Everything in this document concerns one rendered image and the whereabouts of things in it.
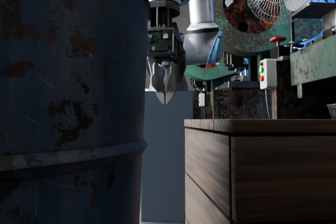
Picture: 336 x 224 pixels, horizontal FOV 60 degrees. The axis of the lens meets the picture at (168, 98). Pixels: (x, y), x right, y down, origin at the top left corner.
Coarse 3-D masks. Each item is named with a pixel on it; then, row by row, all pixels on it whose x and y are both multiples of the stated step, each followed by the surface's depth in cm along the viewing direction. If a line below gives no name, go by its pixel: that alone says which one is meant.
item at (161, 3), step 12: (156, 12) 59; (168, 12) 61; (156, 24) 59; (168, 24) 61; (156, 36) 59; (168, 36) 59; (156, 48) 59; (168, 48) 58; (180, 48) 64; (168, 60) 66
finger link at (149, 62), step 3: (147, 57) 66; (147, 60) 66; (150, 60) 65; (153, 60) 65; (156, 60) 66; (147, 63) 66; (150, 63) 65; (147, 66) 66; (150, 66) 65; (147, 69) 66; (150, 69) 65; (150, 72) 66; (150, 75) 66
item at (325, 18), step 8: (304, 8) 110; (312, 8) 110; (320, 8) 110; (328, 8) 110; (296, 16) 119; (304, 16) 119; (312, 16) 119; (320, 16) 119; (328, 16) 114; (328, 24) 114; (328, 32) 114
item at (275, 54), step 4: (272, 48) 146; (276, 48) 141; (280, 48) 140; (284, 48) 140; (288, 48) 140; (272, 52) 146; (276, 52) 141; (280, 52) 140; (284, 52) 140; (288, 52) 140; (272, 56) 146; (276, 56) 141
